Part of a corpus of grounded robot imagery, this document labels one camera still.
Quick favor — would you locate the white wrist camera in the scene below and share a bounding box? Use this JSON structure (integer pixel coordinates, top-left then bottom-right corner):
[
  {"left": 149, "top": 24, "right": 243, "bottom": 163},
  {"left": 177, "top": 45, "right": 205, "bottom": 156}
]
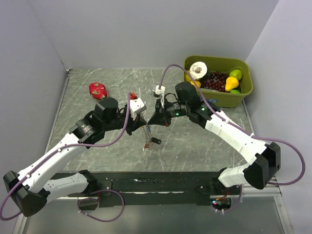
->
[
  {"left": 152, "top": 85, "right": 165, "bottom": 108},
  {"left": 130, "top": 98, "right": 147, "bottom": 119}
]

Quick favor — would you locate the small green fruit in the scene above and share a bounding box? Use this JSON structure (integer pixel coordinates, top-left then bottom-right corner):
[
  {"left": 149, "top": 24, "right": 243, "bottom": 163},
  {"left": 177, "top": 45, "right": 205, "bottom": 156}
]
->
[{"left": 230, "top": 89, "right": 241, "bottom": 94}]

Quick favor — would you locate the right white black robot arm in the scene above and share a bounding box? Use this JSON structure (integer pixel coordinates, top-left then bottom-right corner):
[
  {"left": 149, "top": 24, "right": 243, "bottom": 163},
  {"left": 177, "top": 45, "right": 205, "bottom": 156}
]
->
[{"left": 149, "top": 82, "right": 281, "bottom": 194}]

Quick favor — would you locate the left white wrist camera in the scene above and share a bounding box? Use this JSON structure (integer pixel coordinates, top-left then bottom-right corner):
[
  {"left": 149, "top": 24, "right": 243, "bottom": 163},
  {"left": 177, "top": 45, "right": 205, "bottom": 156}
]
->
[{"left": 130, "top": 98, "right": 147, "bottom": 119}]

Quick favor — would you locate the yellow lemon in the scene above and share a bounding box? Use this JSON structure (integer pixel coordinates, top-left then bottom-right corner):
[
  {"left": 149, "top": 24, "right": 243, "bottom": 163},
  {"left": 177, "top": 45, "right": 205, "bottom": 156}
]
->
[{"left": 184, "top": 70, "right": 191, "bottom": 82}]

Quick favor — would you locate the yellow pear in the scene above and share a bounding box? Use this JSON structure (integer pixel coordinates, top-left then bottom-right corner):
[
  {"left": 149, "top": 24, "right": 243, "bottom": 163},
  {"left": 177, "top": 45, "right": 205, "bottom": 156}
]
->
[{"left": 225, "top": 77, "right": 239, "bottom": 92}]

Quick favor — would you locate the olive green plastic bin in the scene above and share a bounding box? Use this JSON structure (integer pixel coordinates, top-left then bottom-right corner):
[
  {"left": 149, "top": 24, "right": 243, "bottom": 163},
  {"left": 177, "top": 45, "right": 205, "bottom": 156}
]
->
[{"left": 184, "top": 56, "right": 253, "bottom": 108}]

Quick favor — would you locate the orange fruit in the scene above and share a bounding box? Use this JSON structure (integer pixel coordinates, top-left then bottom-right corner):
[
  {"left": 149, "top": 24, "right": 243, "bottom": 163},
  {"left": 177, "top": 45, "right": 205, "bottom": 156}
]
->
[{"left": 190, "top": 80, "right": 201, "bottom": 88}]

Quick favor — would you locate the red dragon fruit toy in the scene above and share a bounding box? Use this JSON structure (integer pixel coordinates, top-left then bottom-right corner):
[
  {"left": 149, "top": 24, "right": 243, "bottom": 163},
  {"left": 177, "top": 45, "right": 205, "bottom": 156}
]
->
[{"left": 89, "top": 82, "right": 108, "bottom": 100}]

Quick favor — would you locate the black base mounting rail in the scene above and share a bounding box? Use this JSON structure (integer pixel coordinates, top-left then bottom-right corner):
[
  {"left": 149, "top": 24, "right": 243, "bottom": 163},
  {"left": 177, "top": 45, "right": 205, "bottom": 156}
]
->
[{"left": 60, "top": 171, "right": 252, "bottom": 208}]

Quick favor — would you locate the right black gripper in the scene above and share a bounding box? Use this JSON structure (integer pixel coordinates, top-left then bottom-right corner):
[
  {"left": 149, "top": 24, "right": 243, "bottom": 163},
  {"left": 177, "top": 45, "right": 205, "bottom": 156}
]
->
[{"left": 149, "top": 97, "right": 190, "bottom": 127}]

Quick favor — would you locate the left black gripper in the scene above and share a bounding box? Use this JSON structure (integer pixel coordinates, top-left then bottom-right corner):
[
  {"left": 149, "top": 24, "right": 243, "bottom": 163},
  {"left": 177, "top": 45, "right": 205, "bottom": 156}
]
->
[{"left": 103, "top": 107, "right": 147, "bottom": 136}]

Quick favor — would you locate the dark red grapes bunch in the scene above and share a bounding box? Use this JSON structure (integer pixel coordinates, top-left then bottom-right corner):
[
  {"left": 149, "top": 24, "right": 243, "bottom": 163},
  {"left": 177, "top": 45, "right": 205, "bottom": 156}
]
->
[{"left": 200, "top": 71, "right": 228, "bottom": 92}]

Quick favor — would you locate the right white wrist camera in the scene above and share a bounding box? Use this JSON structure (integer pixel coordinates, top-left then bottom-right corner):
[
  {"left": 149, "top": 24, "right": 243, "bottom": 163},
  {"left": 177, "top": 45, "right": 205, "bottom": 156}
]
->
[{"left": 152, "top": 85, "right": 165, "bottom": 108}]

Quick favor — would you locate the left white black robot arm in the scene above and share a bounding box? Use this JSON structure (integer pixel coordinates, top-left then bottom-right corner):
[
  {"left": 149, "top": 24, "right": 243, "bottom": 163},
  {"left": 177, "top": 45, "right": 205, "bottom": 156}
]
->
[{"left": 3, "top": 97, "right": 146, "bottom": 217}]

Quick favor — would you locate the aluminium frame rail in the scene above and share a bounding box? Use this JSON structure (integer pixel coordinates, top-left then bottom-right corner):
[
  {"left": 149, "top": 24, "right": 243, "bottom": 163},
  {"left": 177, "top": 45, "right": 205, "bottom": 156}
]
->
[{"left": 13, "top": 69, "right": 72, "bottom": 234}]

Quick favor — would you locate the green lime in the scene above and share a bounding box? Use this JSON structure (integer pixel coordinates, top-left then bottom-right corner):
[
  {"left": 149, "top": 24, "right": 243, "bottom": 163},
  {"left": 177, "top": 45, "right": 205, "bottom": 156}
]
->
[{"left": 229, "top": 69, "right": 243, "bottom": 81}]

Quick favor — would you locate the black key fob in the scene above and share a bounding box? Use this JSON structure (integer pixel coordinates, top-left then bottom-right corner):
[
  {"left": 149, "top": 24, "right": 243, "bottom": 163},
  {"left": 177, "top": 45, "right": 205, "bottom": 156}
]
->
[{"left": 151, "top": 137, "right": 162, "bottom": 145}]

